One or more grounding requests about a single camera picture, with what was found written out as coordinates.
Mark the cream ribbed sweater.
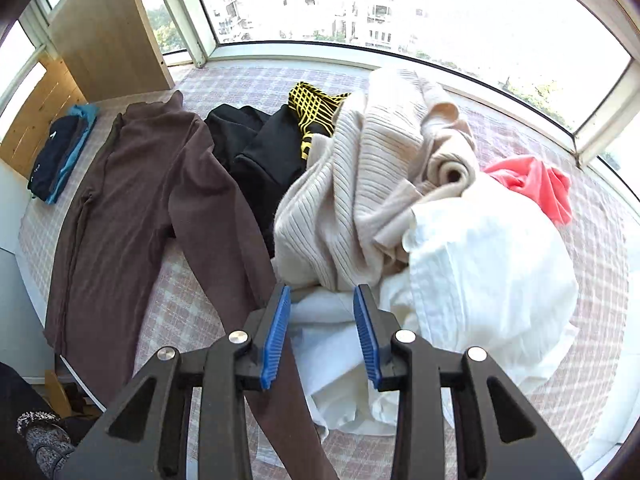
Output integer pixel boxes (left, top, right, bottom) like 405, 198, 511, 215
272, 66, 481, 292

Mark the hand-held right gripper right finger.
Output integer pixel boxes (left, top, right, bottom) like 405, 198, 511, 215
352, 284, 585, 480

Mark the narrow glass window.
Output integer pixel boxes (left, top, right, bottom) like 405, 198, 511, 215
135, 0, 189, 56

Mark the coral red garment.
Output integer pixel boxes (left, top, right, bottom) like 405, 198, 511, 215
482, 155, 573, 227

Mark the large glass window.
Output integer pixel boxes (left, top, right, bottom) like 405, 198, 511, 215
187, 0, 631, 131

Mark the black yellow patterned garment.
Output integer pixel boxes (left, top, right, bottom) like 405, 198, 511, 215
231, 81, 352, 257

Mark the pine wood panel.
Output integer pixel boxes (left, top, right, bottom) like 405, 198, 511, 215
0, 52, 88, 179

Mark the brown fleece garment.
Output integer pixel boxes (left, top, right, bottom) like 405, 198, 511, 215
42, 91, 341, 480

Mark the white shirt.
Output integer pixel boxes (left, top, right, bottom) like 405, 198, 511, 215
287, 172, 581, 436

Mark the person's grey slipper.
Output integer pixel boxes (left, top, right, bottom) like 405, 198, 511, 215
16, 410, 76, 478

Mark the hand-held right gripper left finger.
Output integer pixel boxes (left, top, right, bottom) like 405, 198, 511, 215
59, 284, 292, 480

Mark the plywood board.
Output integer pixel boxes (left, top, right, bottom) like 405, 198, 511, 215
47, 0, 176, 103

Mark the side glass window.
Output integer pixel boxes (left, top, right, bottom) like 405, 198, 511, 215
0, 20, 47, 128

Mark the plain black garment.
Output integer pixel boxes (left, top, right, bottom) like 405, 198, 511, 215
204, 104, 273, 177

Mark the folded blue garment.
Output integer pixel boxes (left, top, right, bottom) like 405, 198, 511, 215
45, 104, 100, 205

